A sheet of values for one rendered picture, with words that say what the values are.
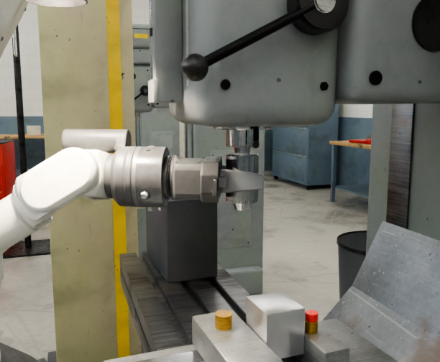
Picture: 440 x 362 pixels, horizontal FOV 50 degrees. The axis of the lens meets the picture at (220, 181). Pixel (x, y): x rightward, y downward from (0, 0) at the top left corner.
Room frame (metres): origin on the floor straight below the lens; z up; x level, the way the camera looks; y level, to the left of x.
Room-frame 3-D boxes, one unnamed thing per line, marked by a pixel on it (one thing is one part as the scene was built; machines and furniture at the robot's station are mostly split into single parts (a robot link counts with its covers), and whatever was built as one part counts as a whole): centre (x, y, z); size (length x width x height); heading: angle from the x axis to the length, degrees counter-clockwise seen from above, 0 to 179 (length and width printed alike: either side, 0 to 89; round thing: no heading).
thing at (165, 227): (1.14, 0.10, 1.05); 0.22 x 0.12 x 0.20; 21
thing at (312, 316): (0.56, -0.11, 1.07); 0.02 x 0.02 x 0.03
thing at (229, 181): (0.65, -0.03, 1.23); 0.06 x 0.02 x 0.03; 87
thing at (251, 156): (0.68, -0.03, 1.26); 0.05 x 0.05 x 0.01
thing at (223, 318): (0.57, 0.00, 1.07); 0.02 x 0.02 x 0.02
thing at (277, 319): (0.57, -0.07, 1.06); 0.06 x 0.05 x 0.06; 21
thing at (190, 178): (0.69, 0.06, 1.23); 0.13 x 0.12 x 0.10; 177
